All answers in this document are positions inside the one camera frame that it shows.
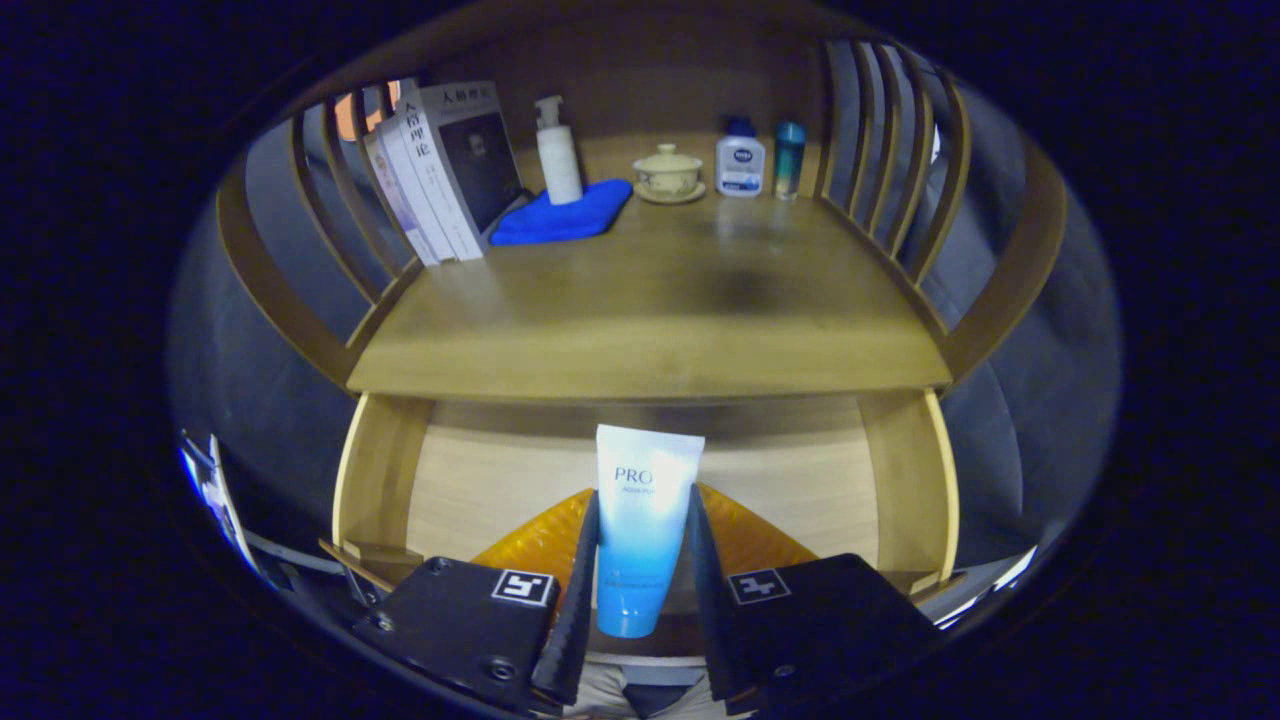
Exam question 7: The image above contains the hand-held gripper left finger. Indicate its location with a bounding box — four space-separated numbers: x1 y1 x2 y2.
352 487 601 706

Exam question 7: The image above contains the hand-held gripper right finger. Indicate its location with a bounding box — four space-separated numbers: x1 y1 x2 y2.
686 483 941 716

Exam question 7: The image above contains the white and blue tube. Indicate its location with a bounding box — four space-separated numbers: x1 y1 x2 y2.
593 424 706 639

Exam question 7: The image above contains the wooden drawer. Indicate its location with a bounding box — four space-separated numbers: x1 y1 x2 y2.
318 388 966 661

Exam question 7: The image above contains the wooden countertop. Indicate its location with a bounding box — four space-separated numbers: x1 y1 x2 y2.
345 135 953 401

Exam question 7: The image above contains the person's clothing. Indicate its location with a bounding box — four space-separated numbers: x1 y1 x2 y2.
565 660 731 720

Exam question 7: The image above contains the black backdrop cloth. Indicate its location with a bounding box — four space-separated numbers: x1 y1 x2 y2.
170 80 1121 561

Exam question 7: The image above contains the blue folded cloth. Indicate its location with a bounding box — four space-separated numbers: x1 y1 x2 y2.
488 178 634 247

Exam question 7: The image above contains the beige lidded teacup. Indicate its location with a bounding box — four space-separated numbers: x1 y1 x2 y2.
632 143 707 205

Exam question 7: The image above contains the white lotion bottle blue cap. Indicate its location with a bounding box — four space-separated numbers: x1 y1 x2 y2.
715 116 767 199

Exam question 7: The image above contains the pale purple book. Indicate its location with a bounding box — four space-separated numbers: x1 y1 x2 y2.
362 130 441 268

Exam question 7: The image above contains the white pump bottle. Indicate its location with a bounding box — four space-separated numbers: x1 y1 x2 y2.
534 95 584 206

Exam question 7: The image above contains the teal slim bottle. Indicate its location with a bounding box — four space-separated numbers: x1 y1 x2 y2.
773 121 807 201

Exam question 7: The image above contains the white book with dark cover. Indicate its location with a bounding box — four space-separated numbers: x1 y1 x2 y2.
420 80 528 261

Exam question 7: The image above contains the white wall shelf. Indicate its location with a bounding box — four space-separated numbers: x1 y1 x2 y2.
200 432 263 576

